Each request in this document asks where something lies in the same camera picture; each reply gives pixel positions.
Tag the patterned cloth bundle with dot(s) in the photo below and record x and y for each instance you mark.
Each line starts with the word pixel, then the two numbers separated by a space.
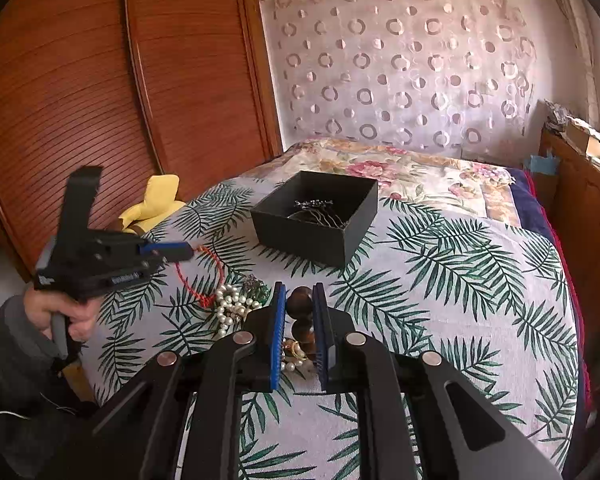
pixel 557 117

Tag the navy blanket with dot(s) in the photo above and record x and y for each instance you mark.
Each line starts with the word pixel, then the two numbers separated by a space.
pixel 532 205

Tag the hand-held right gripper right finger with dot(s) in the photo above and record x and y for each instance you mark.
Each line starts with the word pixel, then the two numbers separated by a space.
pixel 320 340

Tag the gold pearl brooch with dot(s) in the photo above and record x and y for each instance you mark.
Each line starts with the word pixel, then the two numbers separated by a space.
pixel 296 349

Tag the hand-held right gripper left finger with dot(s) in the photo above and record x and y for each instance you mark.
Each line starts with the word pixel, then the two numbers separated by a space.
pixel 278 340

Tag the wooden side cabinet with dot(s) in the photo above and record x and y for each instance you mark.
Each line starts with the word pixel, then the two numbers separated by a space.
pixel 580 210

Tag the open cardboard box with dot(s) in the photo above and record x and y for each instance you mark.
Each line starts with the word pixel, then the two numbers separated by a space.
pixel 587 137

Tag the floral blanket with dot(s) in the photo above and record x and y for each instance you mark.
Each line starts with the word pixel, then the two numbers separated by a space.
pixel 405 175

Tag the brown wooden wardrobe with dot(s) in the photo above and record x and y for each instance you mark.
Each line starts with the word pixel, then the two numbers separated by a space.
pixel 105 85

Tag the beige window curtain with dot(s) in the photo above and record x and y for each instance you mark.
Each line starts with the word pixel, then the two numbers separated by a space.
pixel 577 50

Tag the person's left hand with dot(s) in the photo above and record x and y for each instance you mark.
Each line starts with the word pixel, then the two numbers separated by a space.
pixel 40 310

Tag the person's left forearm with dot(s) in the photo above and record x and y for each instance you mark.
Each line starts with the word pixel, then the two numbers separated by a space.
pixel 15 385

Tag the yellow plush toy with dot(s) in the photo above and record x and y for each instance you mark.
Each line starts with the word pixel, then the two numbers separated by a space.
pixel 155 200

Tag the black cardboard box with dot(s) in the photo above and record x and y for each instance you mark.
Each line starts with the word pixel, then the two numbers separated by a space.
pixel 300 240

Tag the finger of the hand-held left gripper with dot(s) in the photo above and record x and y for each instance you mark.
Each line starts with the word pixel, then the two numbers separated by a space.
pixel 82 200
pixel 170 251

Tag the leaf-print blanket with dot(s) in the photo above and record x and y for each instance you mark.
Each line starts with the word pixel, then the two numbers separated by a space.
pixel 430 300

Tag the circle-patterned wall curtain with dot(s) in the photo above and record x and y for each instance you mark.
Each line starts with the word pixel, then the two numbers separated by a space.
pixel 395 70

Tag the blue paper bag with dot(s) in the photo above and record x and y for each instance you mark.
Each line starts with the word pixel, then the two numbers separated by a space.
pixel 542 164

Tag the metal hair comb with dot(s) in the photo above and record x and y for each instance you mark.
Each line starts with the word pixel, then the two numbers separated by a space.
pixel 317 208

